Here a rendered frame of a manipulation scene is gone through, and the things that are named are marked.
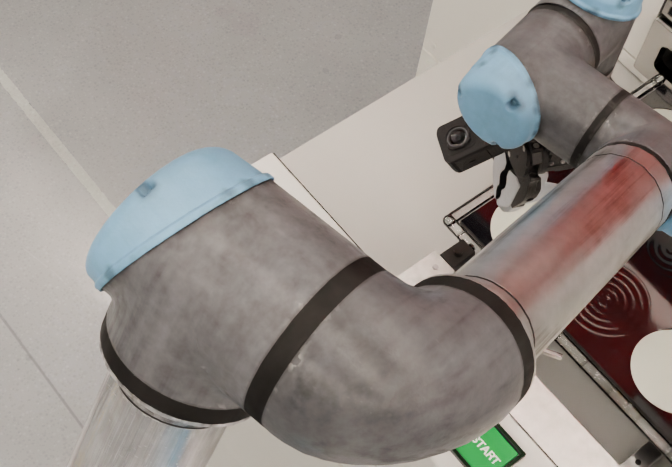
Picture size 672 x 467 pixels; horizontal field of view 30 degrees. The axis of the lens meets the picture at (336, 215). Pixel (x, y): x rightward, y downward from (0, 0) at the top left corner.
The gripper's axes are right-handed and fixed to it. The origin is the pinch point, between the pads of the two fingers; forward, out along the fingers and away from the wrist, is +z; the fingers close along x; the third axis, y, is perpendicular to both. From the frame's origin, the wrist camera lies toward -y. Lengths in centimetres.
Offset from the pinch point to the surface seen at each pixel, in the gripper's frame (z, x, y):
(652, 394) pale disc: 9.1, -21.2, 12.1
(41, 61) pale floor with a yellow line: 99, 109, -44
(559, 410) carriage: 11.1, -20.1, 2.4
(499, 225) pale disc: 9.0, 2.1, 2.7
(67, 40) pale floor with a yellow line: 99, 114, -37
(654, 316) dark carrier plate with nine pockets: 9.1, -12.6, 16.0
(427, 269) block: 8.3, -2.1, -7.3
